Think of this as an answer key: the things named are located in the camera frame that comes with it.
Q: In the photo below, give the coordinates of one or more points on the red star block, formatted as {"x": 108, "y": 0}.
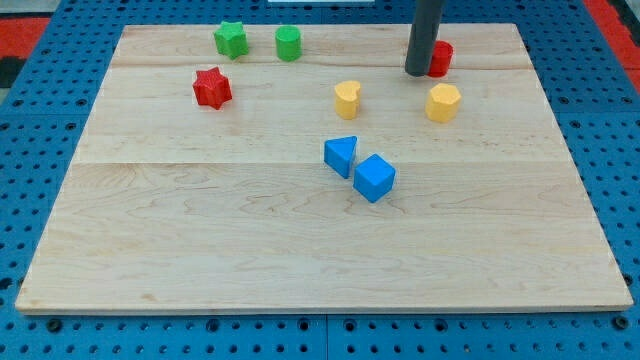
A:
{"x": 212, "y": 88}

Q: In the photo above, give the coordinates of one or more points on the blue cube block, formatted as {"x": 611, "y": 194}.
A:
{"x": 374, "y": 178}

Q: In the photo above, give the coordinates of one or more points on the yellow hexagon block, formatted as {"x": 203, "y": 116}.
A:
{"x": 442, "y": 103}

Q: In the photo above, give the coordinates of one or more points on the light wooden board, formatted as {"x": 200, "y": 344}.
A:
{"x": 169, "y": 207}

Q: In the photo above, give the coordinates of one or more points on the green cylinder block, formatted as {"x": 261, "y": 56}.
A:
{"x": 288, "y": 43}

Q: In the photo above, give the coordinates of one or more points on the blue triangle block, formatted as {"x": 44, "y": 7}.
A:
{"x": 339, "y": 154}

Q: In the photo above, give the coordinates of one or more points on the green star block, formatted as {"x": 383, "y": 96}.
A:
{"x": 231, "y": 40}

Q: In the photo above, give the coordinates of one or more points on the yellow heart block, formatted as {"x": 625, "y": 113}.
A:
{"x": 347, "y": 99}

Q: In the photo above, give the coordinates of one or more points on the red cylinder block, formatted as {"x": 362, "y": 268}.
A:
{"x": 441, "y": 59}

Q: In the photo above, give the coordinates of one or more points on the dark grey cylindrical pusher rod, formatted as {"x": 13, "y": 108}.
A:
{"x": 423, "y": 35}

